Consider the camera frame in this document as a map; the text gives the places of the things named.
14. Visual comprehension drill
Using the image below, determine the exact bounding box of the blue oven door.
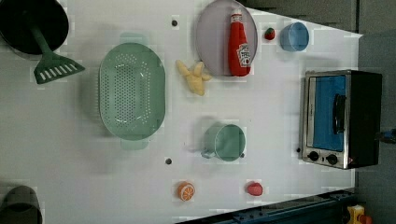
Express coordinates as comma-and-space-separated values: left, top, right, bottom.
307, 76, 347, 151

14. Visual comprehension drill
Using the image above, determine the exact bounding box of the black toaster oven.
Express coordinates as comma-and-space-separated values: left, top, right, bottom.
302, 70, 382, 170

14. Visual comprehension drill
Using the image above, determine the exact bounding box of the green mug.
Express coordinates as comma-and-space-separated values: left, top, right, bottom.
201, 123, 246, 161

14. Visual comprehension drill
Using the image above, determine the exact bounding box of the green perforated colander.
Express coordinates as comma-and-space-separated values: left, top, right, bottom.
98, 33, 165, 150

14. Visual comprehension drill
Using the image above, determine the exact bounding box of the red ketchup bottle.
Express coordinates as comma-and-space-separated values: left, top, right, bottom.
228, 9, 251, 77

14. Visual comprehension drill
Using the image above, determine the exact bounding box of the orange slice toy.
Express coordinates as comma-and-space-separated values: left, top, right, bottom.
177, 181, 195, 202

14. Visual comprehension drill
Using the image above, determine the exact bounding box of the pale purple plate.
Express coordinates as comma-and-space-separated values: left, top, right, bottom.
195, 0, 258, 76

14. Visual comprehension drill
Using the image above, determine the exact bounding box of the large red strawberry toy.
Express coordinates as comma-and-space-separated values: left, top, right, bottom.
247, 182, 263, 196

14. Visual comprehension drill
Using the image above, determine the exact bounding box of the small red strawberry toy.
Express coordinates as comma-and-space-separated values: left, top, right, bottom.
264, 28, 276, 40

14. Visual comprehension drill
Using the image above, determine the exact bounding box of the blue cup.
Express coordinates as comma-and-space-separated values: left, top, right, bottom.
279, 22, 309, 52

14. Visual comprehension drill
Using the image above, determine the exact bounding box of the green slotted spatula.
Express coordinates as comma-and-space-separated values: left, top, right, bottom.
26, 19, 85, 85

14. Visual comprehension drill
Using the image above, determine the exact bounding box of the black pot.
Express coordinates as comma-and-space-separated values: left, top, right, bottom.
0, 0, 69, 55

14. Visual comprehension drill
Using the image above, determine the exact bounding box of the yellow red toy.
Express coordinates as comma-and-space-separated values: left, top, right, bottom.
347, 204, 373, 224

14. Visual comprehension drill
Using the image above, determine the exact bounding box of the dark grey cup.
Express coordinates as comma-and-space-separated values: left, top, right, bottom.
0, 186, 43, 224

